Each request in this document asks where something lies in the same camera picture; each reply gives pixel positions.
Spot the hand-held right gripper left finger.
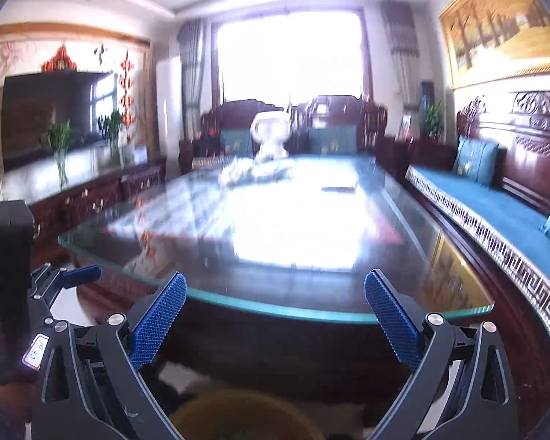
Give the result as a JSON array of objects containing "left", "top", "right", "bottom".
[{"left": 31, "top": 271, "right": 188, "bottom": 440}]

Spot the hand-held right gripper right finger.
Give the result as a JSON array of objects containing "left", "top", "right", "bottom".
[{"left": 364, "top": 269, "right": 518, "bottom": 440}]

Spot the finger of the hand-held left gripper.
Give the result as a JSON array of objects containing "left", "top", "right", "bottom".
[{"left": 30, "top": 263, "right": 102, "bottom": 318}]

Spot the round yellow trash bin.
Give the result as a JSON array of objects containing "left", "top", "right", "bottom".
[{"left": 169, "top": 387, "right": 326, "bottom": 440}]

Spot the dark wooden television cabinet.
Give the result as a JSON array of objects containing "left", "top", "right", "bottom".
[{"left": 0, "top": 155, "right": 168, "bottom": 280}]

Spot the green plant in glass vase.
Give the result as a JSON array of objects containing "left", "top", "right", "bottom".
[
  {"left": 40, "top": 119, "right": 80, "bottom": 190},
  {"left": 98, "top": 110, "right": 129, "bottom": 166}
]

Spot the dark wooden glass-top table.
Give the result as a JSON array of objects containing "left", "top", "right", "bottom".
[{"left": 57, "top": 153, "right": 496, "bottom": 406}]

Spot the carved wooden sofa, blue seat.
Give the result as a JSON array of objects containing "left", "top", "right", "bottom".
[{"left": 404, "top": 91, "right": 550, "bottom": 425}]

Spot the black flat television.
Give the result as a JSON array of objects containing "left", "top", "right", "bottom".
[{"left": 2, "top": 71, "right": 120, "bottom": 171}]

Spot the dark wooden side table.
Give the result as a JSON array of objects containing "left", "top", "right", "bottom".
[{"left": 385, "top": 135, "right": 457, "bottom": 180}]

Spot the crumpled white tissue pile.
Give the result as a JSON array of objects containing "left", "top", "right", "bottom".
[{"left": 217, "top": 157, "right": 295, "bottom": 188}]

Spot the teal armchair cushion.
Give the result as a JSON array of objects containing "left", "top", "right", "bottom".
[
  {"left": 308, "top": 125, "right": 359, "bottom": 155},
  {"left": 220, "top": 129, "right": 254, "bottom": 157}
]

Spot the white standing air conditioner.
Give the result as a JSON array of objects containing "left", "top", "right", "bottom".
[{"left": 156, "top": 57, "right": 185, "bottom": 157}]

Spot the small green potted plant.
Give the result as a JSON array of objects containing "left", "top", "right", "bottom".
[{"left": 422, "top": 100, "right": 446, "bottom": 141}]

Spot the carved wooden armchair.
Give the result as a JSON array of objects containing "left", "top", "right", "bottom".
[
  {"left": 198, "top": 99, "right": 295, "bottom": 162},
  {"left": 293, "top": 94, "right": 390, "bottom": 157}
]

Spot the white rounded appliance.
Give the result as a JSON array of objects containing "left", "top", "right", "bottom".
[{"left": 250, "top": 112, "right": 294, "bottom": 162}]

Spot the grey patterned curtain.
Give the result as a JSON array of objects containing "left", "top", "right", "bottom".
[
  {"left": 380, "top": 1, "right": 423, "bottom": 116},
  {"left": 177, "top": 19, "right": 205, "bottom": 142}
]

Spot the large bright window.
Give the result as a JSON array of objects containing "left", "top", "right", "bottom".
[{"left": 211, "top": 8, "right": 373, "bottom": 107}]

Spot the gold framed landscape painting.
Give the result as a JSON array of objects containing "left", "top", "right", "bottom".
[{"left": 439, "top": 0, "right": 550, "bottom": 91}]

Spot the red hanging ornament string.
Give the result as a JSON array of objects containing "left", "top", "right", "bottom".
[{"left": 119, "top": 50, "right": 136, "bottom": 130}]

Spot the red wall ornament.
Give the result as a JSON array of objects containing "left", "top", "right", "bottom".
[{"left": 41, "top": 45, "right": 81, "bottom": 74}]

